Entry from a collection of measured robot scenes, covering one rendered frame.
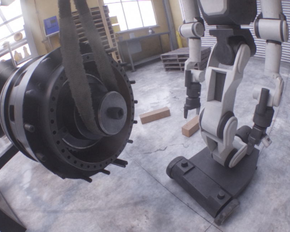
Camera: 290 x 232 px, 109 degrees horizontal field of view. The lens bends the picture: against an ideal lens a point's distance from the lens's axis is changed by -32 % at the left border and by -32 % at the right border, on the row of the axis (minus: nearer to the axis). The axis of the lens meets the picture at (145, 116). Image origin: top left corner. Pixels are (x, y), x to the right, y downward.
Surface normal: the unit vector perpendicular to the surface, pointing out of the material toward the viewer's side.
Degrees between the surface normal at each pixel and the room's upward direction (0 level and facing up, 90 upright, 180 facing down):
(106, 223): 0
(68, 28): 92
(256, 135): 79
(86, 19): 100
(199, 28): 90
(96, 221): 0
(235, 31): 90
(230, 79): 67
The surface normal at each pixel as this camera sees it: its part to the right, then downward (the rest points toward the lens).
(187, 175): -0.21, -0.85
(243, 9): 0.50, 0.51
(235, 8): -0.25, 0.64
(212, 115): -0.87, 0.02
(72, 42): 0.59, 0.29
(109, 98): 0.87, 0.06
